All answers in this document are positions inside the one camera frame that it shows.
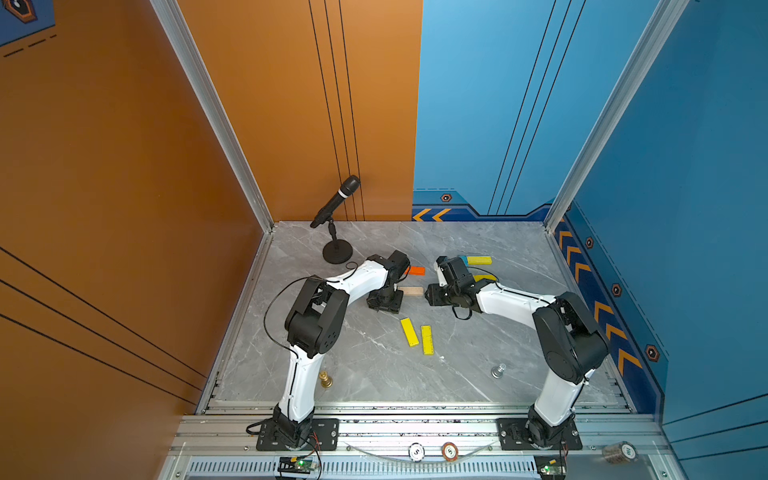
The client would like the yellow block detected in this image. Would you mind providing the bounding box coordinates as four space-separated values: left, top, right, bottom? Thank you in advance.
400 318 419 347
421 325 435 356
464 256 492 266
473 274 498 282

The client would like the beige wooden block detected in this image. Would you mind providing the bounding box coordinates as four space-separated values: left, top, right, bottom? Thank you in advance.
398 287 424 297

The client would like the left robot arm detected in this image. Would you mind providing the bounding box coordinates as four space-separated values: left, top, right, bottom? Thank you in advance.
273 251 410 443

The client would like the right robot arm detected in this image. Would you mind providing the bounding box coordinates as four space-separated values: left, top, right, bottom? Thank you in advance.
425 280 611 448

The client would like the black microphone on stand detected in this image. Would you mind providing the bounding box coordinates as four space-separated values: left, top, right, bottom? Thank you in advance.
309 174 362 266

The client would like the silver chess piece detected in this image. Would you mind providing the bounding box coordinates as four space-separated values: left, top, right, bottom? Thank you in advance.
491 363 507 379

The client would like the brass chess piece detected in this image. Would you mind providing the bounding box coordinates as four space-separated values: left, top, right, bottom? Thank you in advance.
318 371 333 389

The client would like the left green circuit board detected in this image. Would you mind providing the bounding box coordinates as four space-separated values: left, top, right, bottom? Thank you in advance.
277 456 320 477

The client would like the green circuit board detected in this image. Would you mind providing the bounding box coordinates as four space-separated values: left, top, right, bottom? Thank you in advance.
534 456 567 480
277 456 320 477

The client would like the right green circuit board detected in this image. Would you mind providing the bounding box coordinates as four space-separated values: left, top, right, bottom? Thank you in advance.
534 456 567 480

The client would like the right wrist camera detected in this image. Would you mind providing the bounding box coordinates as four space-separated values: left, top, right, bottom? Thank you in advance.
436 256 475 290

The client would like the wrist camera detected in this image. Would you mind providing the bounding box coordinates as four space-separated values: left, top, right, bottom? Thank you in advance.
384 250 411 285
436 256 475 290

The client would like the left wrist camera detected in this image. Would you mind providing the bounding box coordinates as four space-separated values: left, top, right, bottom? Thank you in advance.
384 250 411 285

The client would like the aluminium front rail frame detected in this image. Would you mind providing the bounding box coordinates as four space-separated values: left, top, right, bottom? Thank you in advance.
159 402 685 479

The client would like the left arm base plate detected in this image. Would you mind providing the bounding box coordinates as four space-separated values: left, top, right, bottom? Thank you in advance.
256 418 340 452

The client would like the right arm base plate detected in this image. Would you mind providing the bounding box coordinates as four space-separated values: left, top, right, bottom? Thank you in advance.
496 415 583 451

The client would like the aluminium corner post right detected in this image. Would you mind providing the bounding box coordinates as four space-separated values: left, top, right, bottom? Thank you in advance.
543 0 689 234

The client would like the aluminium corner post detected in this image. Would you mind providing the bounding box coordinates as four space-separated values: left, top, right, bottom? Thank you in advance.
543 0 689 234
150 0 275 234

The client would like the aluminium corner post left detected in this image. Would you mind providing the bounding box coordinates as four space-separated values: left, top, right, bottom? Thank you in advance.
150 0 275 234

